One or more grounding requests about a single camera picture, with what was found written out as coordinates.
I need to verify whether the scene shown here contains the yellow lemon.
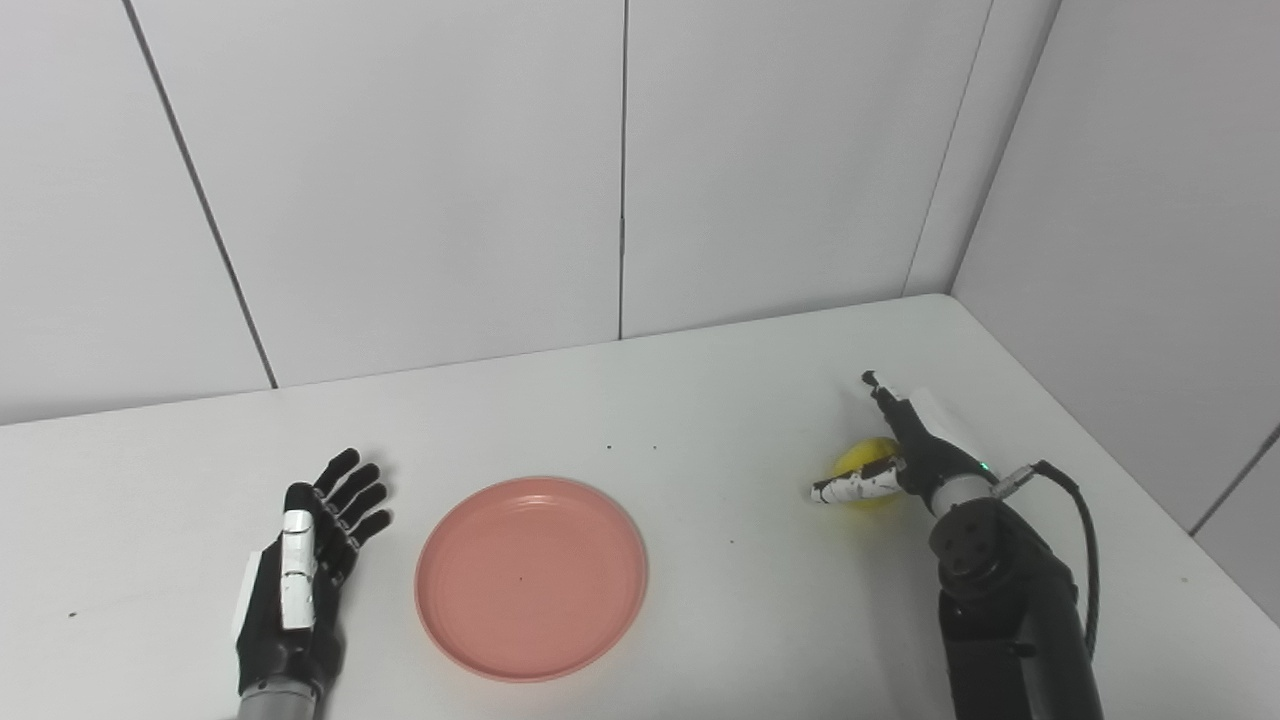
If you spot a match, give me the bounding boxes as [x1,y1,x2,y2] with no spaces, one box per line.
[832,436,907,509]

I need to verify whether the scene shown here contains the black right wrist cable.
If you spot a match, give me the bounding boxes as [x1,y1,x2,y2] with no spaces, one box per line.
[990,459,1102,663]

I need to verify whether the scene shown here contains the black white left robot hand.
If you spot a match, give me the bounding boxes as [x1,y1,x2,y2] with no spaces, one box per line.
[231,447,394,698]

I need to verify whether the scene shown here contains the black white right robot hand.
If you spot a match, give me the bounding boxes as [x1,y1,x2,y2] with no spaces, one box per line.
[809,370,1002,515]

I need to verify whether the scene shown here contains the pink round plate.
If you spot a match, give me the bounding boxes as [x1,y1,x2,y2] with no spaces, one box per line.
[413,475,650,685]

